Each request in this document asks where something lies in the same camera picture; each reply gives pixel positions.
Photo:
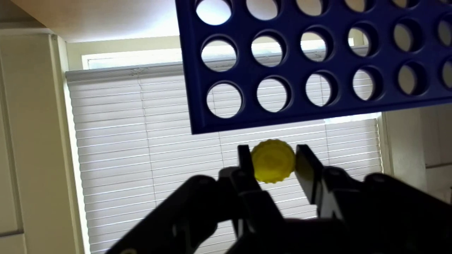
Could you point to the white window blinds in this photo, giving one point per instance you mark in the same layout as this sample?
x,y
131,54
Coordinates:
x,y
141,164

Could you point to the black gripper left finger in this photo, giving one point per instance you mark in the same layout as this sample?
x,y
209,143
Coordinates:
x,y
244,198

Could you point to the yellow game disc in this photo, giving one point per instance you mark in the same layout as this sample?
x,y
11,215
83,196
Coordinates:
x,y
274,161

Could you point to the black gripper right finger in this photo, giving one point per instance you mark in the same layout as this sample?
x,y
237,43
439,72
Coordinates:
x,y
339,198

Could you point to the blue connect four grid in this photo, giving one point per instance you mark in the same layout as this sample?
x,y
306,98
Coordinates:
x,y
291,65

